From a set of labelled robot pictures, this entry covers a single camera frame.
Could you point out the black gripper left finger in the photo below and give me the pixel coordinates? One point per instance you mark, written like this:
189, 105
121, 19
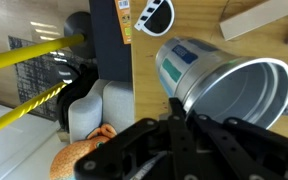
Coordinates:
182, 146

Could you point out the left yellow stanchion post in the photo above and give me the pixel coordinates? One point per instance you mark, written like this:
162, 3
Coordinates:
78, 36

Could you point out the grey sofa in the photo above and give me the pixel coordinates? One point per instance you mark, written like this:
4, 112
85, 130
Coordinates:
110, 102

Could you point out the silver metal cup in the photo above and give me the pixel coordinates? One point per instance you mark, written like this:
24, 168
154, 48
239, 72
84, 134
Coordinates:
210, 81

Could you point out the right yellow stanchion post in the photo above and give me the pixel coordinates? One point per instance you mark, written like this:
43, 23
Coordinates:
65, 73

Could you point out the long wooden block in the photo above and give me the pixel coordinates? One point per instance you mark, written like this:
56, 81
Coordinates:
253, 18

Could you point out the wooden table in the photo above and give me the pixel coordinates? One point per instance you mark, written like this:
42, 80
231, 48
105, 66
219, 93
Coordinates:
198, 19

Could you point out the yellow stanchion post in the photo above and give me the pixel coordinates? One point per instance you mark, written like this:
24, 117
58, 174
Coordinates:
78, 36
65, 73

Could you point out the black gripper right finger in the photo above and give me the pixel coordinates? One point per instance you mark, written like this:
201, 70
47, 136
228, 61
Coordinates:
252, 152

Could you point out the orange octopus plush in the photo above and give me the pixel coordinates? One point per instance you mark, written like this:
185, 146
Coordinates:
62, 166

